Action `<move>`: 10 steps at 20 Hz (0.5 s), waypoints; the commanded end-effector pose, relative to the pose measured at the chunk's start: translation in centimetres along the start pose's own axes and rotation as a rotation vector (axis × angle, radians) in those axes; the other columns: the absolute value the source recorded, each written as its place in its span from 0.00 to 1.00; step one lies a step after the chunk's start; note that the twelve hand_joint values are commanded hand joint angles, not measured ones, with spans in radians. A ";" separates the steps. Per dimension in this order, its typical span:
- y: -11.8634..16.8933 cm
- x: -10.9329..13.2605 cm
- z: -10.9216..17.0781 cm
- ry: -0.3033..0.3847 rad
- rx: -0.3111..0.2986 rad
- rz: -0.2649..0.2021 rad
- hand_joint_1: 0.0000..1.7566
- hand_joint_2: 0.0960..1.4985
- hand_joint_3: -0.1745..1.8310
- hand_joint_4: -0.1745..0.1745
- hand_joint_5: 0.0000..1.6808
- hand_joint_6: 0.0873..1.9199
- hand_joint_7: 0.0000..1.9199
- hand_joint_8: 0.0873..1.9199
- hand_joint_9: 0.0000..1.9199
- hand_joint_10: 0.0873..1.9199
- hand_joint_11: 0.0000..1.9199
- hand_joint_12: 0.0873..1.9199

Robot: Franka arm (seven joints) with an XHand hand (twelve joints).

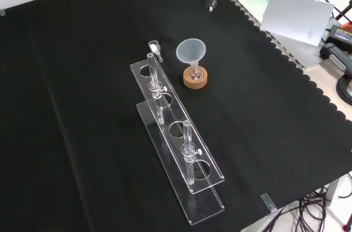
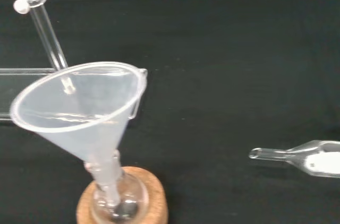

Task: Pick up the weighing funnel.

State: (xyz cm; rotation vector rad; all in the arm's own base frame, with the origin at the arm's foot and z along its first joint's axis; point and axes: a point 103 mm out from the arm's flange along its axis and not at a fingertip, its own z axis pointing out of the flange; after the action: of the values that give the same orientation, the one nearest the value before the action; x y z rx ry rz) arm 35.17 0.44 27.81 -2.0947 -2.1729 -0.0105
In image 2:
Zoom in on translucent plastic funnel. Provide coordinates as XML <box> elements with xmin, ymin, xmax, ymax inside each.
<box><xmin>10</xmin><ymin>61</ymin><xmax>148</xmax><ymax>209</ymax></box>

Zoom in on clear acrylic funnel stand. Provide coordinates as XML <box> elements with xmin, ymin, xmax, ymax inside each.
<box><xmin>0</xmin><ymin>0</ymin><xmax>112</xmax><ymax>127</ymax></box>

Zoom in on black bench cloth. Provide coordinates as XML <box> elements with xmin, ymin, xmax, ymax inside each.
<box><xmin>0</xmin><ymin>0</ymin><xmax>340</xmax><ymax>224</ymax></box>

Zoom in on clear round-bottom flask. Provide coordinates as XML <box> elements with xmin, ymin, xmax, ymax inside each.
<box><xmin>89</xmin><ymin>152</ymin><xmax>150</xmax><ymax>223</ymax></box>

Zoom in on cork ring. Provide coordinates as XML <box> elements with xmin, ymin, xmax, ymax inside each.
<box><xmin>76</xmin><ymin>166</ymin><xmax>169</xmax><ymax>224</ymax></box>

